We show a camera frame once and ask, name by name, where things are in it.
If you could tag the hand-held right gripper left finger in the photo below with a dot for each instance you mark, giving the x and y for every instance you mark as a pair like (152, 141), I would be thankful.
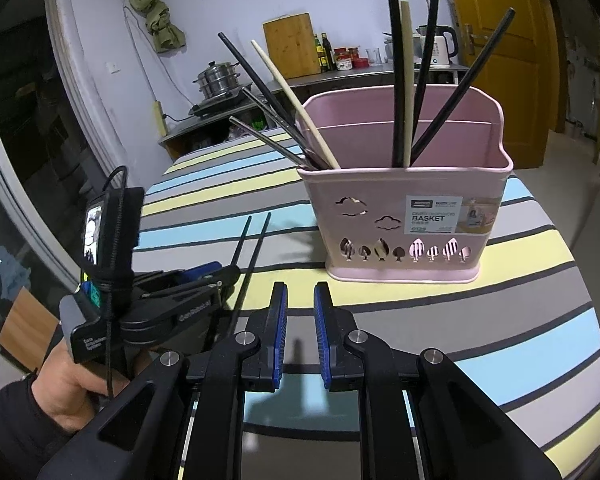
(279, 340)

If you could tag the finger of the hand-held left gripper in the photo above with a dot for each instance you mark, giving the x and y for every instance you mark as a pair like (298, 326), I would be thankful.
(175, 320)
(190, 280)

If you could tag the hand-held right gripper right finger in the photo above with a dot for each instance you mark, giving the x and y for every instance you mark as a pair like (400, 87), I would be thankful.
(322, 340)

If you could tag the black chopstick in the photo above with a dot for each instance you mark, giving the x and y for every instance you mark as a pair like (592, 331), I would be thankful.
(241, 242)
(428, 30)
(250, 72)
(256, 250)
(398, 100)
(470, 74)

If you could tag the pink utensil basket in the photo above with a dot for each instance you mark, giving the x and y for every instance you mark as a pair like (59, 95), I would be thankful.
(380, 195)

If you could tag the metal chopstick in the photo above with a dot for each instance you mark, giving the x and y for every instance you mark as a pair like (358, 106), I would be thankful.
(265, 140)
(270, 118)

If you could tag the person's left forearm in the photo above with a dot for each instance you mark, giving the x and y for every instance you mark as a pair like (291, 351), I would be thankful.
(15, 435)

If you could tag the person's left hand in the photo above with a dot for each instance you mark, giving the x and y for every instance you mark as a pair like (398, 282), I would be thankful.
(75, 385)

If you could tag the brown wooden panel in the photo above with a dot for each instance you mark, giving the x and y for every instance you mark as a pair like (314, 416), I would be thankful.
(25, 320)

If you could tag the stainless steel counter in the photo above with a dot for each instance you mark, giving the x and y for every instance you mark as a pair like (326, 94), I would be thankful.
(190, 135)

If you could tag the striped tablecloth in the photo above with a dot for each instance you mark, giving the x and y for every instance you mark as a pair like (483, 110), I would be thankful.
(480, 320)

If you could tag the black induction cooker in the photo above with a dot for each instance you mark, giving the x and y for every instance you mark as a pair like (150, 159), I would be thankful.
(215, 105)

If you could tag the steel steamer pot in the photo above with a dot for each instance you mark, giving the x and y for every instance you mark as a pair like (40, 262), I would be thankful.
(219, 80)

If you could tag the green cloth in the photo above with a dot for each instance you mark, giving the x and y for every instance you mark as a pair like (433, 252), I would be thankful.
(157, 15)

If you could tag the wooden cutting board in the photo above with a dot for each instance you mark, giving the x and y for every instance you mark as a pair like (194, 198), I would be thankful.
(290, 45)

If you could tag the dark oil bottle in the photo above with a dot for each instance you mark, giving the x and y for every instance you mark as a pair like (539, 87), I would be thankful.
(329, 57)
(319, 57)

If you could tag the red lidded jar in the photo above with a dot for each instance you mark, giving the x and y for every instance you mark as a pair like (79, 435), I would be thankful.
(341, 60)
(361, 62)

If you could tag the clear glass cup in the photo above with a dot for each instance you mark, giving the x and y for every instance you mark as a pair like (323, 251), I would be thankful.
(378, 57)
(369, 57)

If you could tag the white electric kettle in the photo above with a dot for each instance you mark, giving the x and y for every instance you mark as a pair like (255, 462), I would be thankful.
(445, 50)

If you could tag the yellow wooden door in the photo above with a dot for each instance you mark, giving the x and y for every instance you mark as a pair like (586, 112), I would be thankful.
(520, 85)

